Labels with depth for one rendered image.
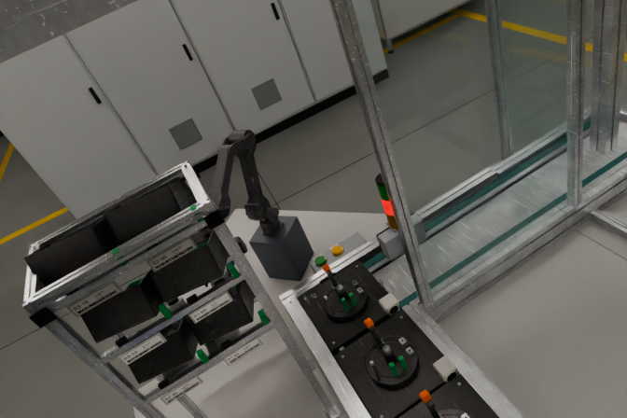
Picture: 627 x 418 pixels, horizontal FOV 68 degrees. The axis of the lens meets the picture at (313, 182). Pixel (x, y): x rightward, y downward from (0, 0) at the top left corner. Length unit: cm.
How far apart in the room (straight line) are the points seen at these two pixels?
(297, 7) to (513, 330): 332
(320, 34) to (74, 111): 214
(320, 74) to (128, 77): 166
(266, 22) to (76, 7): 379
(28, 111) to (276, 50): 201
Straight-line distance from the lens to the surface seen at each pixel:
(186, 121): 423
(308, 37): 430
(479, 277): 151
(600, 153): 194
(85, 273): 89
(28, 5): 39
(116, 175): 440
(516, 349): 146
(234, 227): 214
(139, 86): 411
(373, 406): 130
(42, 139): 429
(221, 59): 412
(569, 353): 146
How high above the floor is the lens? 210
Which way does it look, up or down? 35 degrees down
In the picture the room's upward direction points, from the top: 23 degrees counter-clockwise
